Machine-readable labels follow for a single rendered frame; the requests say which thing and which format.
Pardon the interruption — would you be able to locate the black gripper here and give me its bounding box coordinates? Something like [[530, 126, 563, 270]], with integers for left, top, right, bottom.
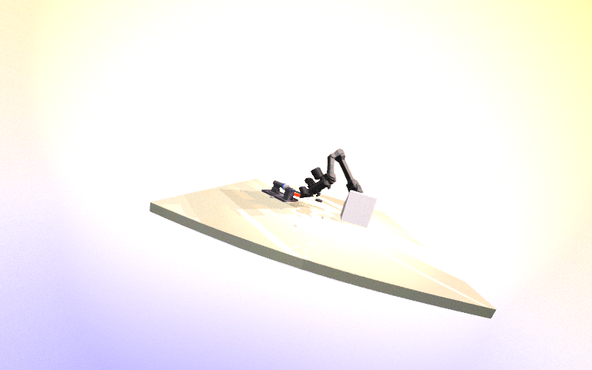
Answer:
[[299, 183, 321, 198]]

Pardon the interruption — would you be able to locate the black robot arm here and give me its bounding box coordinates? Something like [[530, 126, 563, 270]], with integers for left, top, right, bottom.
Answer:
[[304, 149, 364, 193]]

